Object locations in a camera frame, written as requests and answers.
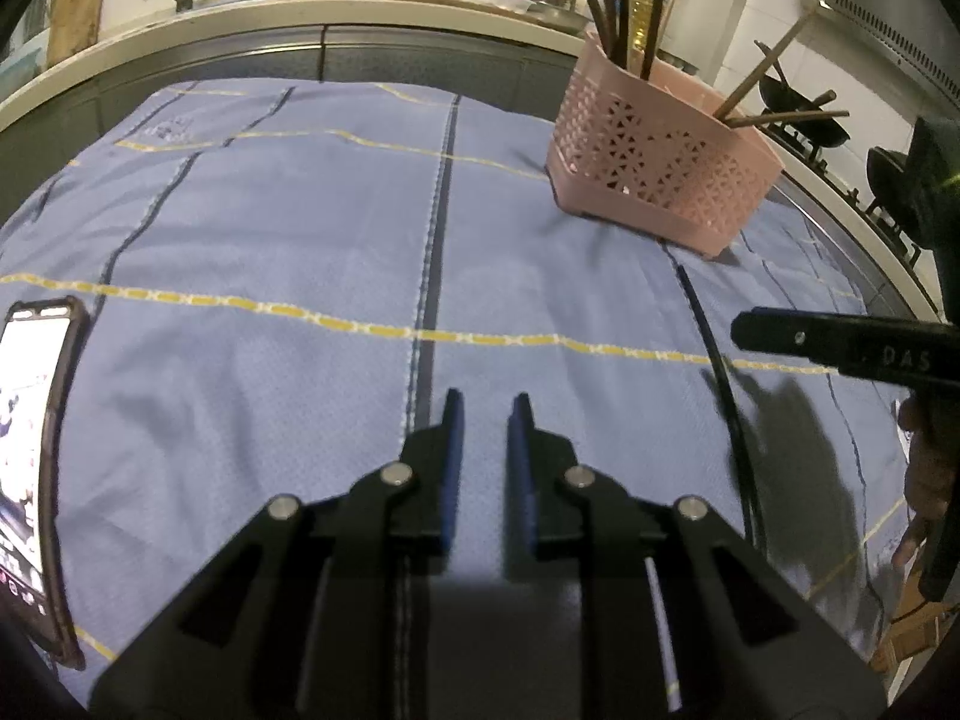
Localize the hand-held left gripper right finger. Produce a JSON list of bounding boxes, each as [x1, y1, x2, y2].
[[508, 392, 887, 720]]

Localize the black chopstick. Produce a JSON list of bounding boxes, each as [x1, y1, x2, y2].
[[675, 262, 766, 548]]

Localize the smartphone in black case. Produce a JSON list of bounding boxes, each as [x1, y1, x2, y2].
[[0, 296, 89, 670]]

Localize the blue striped cloth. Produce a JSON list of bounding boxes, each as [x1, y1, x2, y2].
[[0, 79, 916, 720]]

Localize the person's right hand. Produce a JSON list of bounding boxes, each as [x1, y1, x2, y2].
[[891, 397, 938, 571]]

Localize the gas stove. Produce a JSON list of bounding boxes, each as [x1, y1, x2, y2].
[[772, 120, 938, 271]]

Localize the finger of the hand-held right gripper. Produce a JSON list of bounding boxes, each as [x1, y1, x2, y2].
[[731, 306, 848, 380]]

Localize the yellow cooking oil bottle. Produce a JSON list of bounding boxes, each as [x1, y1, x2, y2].
[[628, 0, 672, 53]]

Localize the steel range hood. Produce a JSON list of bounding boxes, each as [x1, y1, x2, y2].
[[814, 0, 960, 102]]

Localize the black wok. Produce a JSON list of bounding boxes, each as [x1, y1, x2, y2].
[[757, 71, 854, 149]]

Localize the wooden cutting board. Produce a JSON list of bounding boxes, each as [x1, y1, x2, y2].
[[46, 0, 102, 65]]

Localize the light wooden chopstick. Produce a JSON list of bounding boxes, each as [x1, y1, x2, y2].
[[724, 90, 839, 127], [712, 9, 818, 121], [739, 109, 852, 128]]

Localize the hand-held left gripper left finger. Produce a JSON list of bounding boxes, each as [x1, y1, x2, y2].
[[88, 388, 464, 720]]

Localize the pink plastic utensil basket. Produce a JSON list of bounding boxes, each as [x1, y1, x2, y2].
[[545, 30, 785, 256]]

